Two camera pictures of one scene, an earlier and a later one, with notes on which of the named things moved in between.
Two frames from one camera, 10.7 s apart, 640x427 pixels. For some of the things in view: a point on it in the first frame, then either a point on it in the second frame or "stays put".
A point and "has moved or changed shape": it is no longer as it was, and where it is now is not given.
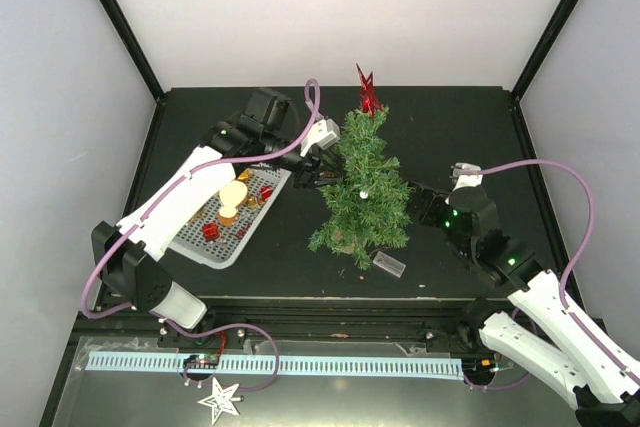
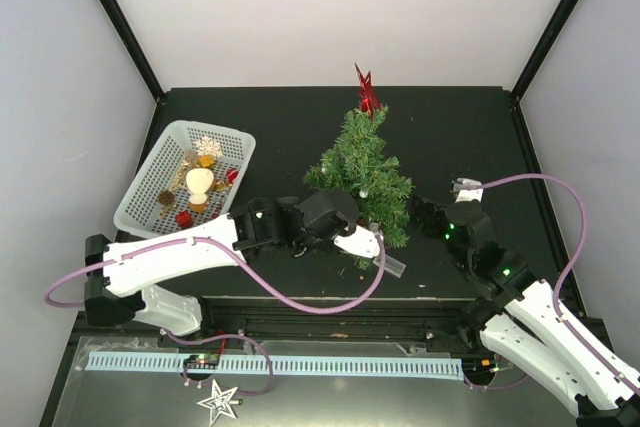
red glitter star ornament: [370, 103] stays put
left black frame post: [115, 12] stays put
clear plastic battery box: [389, 264] stays put
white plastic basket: [217, 231] has moved or changed shape
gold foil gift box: [245, 176] has moved or changed shape
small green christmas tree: [365, 202] stays put
